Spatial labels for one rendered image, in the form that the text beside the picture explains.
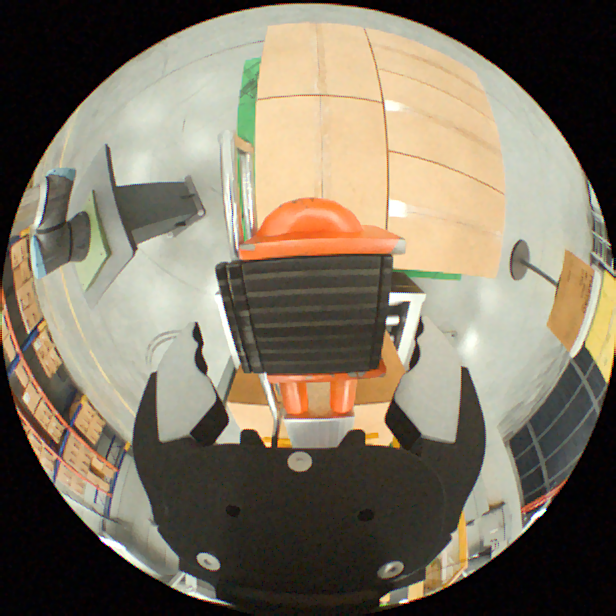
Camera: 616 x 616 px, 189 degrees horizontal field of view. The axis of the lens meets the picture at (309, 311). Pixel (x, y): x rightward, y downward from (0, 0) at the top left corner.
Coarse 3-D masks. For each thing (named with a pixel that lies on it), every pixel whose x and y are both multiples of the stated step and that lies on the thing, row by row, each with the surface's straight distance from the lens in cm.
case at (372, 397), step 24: (384, 336) 62; (384, 360) 54; (240, 384) 48; (360, 384) 47; (384, 384) 48; (240, 408) 46; (264, 408) 44; (360, 408) 44; (384, 408) 46; (264, 432) 54; (384, 432) 57
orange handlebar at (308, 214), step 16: (288, 208) 10; (304, 208) 10; (320, 208) 10; (336, 208) 10; (272, 224) 10; (288, 224) 10; (304, 224) 10; (320, 224) 10; (336, 224) 10; (352, 224) 11; (288, 384) 16; (304, 384) 16; (336, 384) 16; (352, 384) 16; (288, 400) 17; (304, 400) 18; (336, 400) 17; (352, 400) 18
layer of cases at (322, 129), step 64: (320, 64) 86; (384, 64) 94; (448, 64) 125; (256, 128) 71; (320, 128) 69; (384, 128) 74; (448, 128) 89; (256, 192) 66; (320, 192) 64; (384, 192) 68; (448, 192) 80; (448, 256) 83
